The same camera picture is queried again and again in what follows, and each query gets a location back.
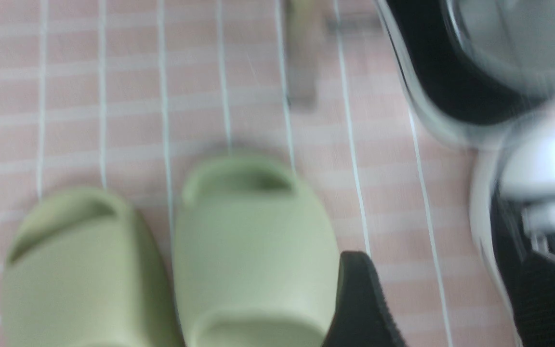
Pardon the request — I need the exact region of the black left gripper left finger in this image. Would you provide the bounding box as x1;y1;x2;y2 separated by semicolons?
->
322;251;407;347

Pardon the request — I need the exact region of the right green foam slide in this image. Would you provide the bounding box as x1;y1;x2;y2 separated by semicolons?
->
172;152;340;347

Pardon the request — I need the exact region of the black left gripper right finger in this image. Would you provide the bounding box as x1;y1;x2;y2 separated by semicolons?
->
514;251;555;347

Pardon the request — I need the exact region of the metal shoe rack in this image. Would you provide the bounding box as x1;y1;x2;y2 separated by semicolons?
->
277;0;382;112

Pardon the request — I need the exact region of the green foam slide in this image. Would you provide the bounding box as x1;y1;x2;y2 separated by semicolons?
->
1;187;184;347
172;152;340;347

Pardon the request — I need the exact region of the black canvas sneaker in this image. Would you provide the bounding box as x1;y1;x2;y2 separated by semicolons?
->
469;123;555;347
376;0;555;148

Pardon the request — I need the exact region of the left green foam slide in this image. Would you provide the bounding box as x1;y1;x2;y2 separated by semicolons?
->
1;187;184;347

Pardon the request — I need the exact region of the pink checked tablecloth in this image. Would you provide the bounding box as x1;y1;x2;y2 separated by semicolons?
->
0;0;515;347

